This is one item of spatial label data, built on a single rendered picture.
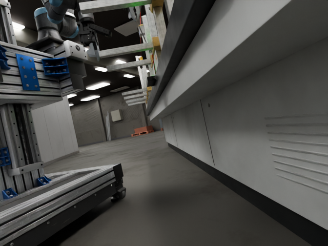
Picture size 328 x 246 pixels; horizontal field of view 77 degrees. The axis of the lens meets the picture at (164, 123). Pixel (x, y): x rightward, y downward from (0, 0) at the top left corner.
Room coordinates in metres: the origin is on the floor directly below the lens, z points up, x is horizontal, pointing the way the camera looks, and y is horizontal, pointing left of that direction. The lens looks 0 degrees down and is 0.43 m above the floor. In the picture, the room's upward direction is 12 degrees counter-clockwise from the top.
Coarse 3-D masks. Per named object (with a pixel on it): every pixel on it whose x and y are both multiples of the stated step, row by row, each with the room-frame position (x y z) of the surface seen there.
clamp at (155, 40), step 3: (153, 39) 1.06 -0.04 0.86; (156, 39) 1.06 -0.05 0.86; (153, 42) 1.06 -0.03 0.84; (156, 42) 1.06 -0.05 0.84; (159, 42) 1.06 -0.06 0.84; (153, 45) 1.08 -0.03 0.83; (156, 45) 1.06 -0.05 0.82; (159, 45) 1.06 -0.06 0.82; (153, 48) 1.10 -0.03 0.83; (156, 48) 1.09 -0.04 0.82; (159, 48) 1.10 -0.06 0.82; (153, 51) 1.13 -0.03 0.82
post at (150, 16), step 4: (148, 4) 1.13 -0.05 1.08; (144, 8) 1.16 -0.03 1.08; (148, 8) 1.13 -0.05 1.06; (148, 12) 1.13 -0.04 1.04; (148, 16) 1.13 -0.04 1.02; (152, 16) 1.14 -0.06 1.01; (148, 20) 1.13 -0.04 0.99; (152, 20) 1.14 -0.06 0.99; (148, 24) 1.15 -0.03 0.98; (152, 24) 1.13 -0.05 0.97; (152, 28) 1.13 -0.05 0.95; (152, 32) 1.13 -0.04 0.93; (156, 32) 1.14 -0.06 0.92; (152, 36) 1.13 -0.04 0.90; (156, 52) 1.13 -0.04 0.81; (160, 52) 1.14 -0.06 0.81
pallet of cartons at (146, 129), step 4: (136, 128) 14.21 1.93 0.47; (140, 128) 13.57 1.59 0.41; (144, 128) 13.45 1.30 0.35; (148, 128) 13.65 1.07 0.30; (152, 128) 14.10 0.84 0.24; (136, 132) 14.24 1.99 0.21; (140, 132) 13.60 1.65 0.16; (144, 132) 14.33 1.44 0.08; (148, 132) 13.46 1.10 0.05; (132, 136) 13.87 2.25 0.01
